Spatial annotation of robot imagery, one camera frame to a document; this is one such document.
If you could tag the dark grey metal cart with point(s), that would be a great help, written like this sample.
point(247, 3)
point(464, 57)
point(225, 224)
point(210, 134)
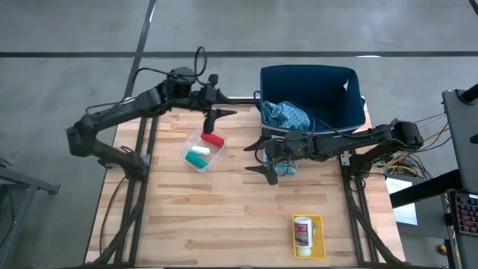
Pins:
point(22, 183)

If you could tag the teal patterned cloth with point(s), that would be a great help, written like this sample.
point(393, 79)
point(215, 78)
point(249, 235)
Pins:
point(285, 116)

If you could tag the white bandage roll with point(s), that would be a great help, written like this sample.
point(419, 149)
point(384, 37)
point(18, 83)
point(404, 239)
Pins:
point(201, 150)

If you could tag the keyboard with coloured keys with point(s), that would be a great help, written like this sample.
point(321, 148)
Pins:
point(467, 213)

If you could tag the black metal table frame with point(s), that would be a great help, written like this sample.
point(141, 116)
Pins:
point(242, 100)

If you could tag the red bandage roll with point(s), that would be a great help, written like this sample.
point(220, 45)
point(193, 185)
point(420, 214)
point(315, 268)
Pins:
point(213, 139)

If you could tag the white paper sheet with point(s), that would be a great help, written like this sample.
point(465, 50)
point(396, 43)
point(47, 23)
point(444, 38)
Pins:
point(405, 214)

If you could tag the grey flat panel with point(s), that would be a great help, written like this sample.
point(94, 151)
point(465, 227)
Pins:
point(463, 130)

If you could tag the clear plastic bin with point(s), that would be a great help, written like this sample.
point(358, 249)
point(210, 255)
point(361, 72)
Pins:
point(213, 157)

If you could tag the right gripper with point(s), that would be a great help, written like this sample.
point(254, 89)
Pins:
point(289, 147)

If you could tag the black pole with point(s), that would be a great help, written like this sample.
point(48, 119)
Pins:
point(470, 93)

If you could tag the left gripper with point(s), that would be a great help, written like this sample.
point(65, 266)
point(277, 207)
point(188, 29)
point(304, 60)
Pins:
point(211, 99)

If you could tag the yellow plastic tray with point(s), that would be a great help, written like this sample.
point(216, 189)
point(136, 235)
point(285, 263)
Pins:
point(319, 243)

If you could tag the large white pill bottle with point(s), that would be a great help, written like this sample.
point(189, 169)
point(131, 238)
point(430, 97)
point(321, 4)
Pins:
point(303, 235)

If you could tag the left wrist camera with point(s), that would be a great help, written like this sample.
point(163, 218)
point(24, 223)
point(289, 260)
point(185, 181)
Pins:
point(213, 80)

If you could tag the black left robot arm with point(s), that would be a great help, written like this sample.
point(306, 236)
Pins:
point(112, 112)

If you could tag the green bandage roll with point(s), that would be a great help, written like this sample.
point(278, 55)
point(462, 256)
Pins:
point(196, 160)

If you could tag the navy white striped fabric basket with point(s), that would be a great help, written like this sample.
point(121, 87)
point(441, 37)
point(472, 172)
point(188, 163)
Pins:
point(325, 93)

